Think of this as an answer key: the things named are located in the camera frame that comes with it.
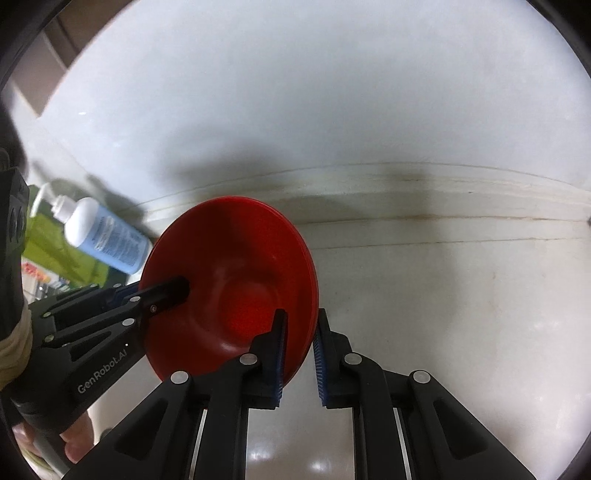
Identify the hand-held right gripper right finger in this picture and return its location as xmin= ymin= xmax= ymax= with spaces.
xmin=313 ymin=308 xmax=539 ymax=480

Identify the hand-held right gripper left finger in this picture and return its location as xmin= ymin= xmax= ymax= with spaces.
xmin=59 ymin=308 xmax=289 ymax=480

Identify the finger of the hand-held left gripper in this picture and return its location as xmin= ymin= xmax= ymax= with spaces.
xmin=30 ymin=275 xmax=191 ymax=352
xmin=54 ymin=282 xmax=140 ymax=308

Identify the red and black bowl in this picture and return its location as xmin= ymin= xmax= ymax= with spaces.
xmin=139 ymin=196 xmax=320 ymax=387

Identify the person's left forearm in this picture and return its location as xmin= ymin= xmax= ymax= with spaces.
xmin=0 ymin=318 xmax=34 ymax=394

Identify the person's left hand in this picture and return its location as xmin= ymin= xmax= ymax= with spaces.
xmin=11 ymin=410 xmax=96 ymax=464

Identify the white pump bottle blue label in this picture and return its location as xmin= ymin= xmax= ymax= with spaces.
xmin=30 ymin=183 xmax=152 ymax=274

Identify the green dish soap bottle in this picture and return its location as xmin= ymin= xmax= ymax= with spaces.
xmin=21 ymin=185 xmax=144 ymax=296

